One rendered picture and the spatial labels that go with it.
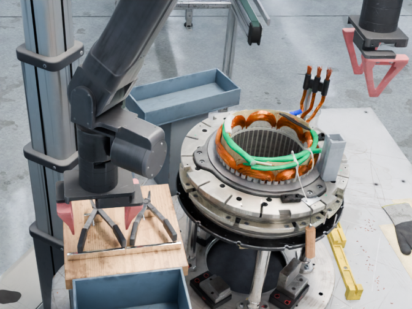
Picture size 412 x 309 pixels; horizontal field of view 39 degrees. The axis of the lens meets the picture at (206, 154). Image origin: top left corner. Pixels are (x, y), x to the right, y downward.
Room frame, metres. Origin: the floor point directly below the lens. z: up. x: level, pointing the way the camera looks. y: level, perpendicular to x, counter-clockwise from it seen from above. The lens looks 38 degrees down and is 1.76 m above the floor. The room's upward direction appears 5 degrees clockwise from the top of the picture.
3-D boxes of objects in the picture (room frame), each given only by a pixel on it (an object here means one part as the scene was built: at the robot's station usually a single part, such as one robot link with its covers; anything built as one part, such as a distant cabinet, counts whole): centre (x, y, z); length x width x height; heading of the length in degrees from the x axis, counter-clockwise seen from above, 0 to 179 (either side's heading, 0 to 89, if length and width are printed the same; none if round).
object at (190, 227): (0.87, 0.02, 0.91); 0.02 x 0.02 x 0.21
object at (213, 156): (0.88, -0.11, 1.05); 0.22 x 0.22 x 0.12
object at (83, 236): (0.63, 0.18, 1.09); 0.04 x 0.01 x 0.02; 2
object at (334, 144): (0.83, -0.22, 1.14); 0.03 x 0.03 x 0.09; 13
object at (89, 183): (0.66, 0.16, 1.20); 0.10 x 0.07 x 0.07; 106
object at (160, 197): (0.69, 0.13, 1.05); 0.20 x 0.19 x 0.02; 16
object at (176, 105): (1.15, 0.07, 0.92); 0.25 x 0.11 x 0.28; 124
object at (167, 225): (0.67, 0.05, 1.09); 0.04 x 0.01 x 0.02; 31
